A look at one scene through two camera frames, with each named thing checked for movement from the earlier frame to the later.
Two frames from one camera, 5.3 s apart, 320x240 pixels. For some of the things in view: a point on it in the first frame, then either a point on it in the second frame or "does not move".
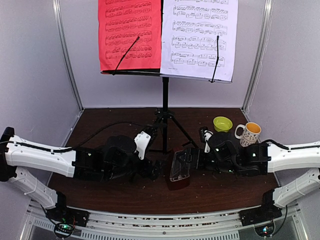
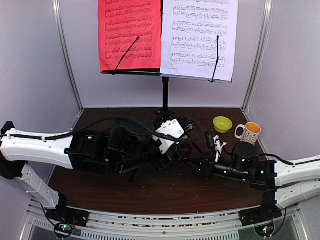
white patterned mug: (251, 130) does not move
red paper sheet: (120, 22) does not move
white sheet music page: (189, 39) does not move
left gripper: (156, 169) → (170, 160)
